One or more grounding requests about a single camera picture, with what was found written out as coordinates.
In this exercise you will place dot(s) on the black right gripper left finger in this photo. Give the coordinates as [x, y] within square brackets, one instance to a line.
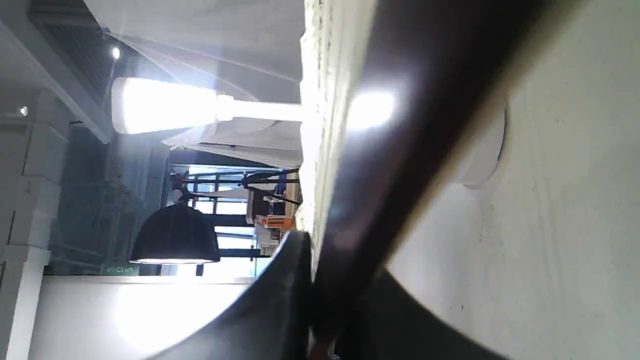
[270, 320]

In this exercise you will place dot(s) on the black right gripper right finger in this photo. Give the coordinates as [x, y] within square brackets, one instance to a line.
[390, 324]

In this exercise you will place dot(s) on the folding paper fan maroon ribs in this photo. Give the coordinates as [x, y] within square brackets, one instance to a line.
[432, 73]

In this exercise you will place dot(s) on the black pendant lamp shade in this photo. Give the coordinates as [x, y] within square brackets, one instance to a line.
[176, 235]

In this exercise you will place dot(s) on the white desk lamp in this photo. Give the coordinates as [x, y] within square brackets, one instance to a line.
[200, 107]

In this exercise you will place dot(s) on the grey backdrop curtain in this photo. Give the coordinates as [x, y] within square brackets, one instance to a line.
[247, 49]

